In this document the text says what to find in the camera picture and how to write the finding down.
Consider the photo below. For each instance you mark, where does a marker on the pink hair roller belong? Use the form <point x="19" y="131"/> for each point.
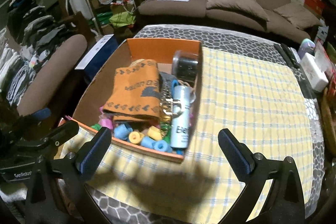
<point x="106" y="122"/>

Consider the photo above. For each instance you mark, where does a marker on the clear jar black contents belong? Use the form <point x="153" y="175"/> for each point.
<point x="185" y="66"/>

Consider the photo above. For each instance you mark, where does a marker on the orange cardboard box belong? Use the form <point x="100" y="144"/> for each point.
<point x="89" y="109"/>

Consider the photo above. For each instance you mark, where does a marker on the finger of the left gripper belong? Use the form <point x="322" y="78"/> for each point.
<point x="55" y="138"/>
<point x="40" y="115"/>

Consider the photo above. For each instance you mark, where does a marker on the silver metal carabiner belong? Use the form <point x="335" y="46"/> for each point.
<point x="172" y="108"/>

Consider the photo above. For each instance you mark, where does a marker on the orange knitted sock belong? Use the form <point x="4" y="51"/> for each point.
<point x="135" y="95"/>

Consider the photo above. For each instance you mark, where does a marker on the black stone-pattern table mat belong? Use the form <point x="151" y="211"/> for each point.
<point x="241" y="44"/>

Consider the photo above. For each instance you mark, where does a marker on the brown office chair back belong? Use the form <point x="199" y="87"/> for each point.
<point x="52" y="74"/>

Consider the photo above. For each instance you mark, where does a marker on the green hair roller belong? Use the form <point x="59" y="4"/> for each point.
<point x="96" y="127"/>

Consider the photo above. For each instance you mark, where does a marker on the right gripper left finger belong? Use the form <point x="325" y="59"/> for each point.
<point x="92" y="152"/>

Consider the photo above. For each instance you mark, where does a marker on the green plastic bag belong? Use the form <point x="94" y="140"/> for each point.
<point x="122" y="19"/>

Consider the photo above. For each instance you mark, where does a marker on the yellow plaid tablecloth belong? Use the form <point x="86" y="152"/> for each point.
<point x="260" y="102"/>

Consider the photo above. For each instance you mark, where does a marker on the white blue cylindrical can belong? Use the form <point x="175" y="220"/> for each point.
<point x="180" y="121"/>

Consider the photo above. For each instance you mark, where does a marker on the brown throw pillow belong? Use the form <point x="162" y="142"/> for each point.
<point x="247" y="7"/>

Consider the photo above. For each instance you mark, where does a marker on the brown fabric sofa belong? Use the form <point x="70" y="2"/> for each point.
<point x="279" y="19"/>

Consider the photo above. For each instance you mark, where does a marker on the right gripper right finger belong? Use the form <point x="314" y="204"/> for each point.
<point x="237" y="154"/>

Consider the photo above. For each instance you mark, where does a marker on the yellow foam roller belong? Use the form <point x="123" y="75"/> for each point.
<point x="135" y="137"/>

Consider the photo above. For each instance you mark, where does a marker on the white tissue box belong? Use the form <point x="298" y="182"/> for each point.
<point x="315" y="76"/>

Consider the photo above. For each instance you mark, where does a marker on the black remote control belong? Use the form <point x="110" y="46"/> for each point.
<point x="288" y="57"/>

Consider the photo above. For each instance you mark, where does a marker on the grey knitted sock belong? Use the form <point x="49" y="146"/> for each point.
<point x="167" y="83"/>

